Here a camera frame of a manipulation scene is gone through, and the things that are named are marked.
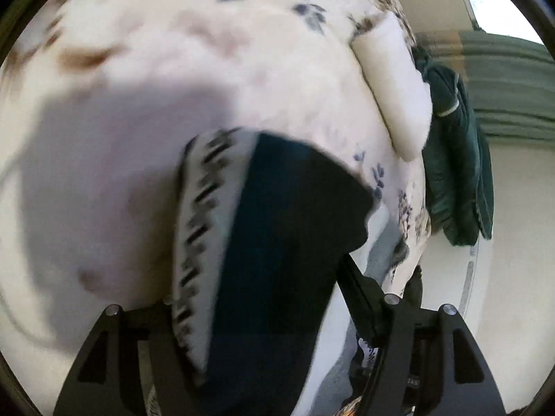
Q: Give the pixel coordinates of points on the dark green jacket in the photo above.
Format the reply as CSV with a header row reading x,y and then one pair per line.
x,y
455,164

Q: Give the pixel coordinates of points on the white floral blanket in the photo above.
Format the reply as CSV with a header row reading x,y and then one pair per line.
x,y
182,73

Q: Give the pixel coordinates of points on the window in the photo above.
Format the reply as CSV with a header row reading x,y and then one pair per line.
x,y
494,8

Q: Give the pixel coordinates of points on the dark blue briefs patterned waistband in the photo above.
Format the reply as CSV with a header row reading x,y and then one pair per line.
x,y
277,234

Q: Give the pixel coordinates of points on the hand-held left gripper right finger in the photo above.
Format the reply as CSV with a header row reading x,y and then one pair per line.
x,y
362,288

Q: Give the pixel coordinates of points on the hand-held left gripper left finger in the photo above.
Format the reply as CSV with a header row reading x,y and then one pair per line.
x,y
125,355

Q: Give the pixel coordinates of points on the green ribbed cloth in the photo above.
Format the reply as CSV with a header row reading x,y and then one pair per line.
x,y
507,78

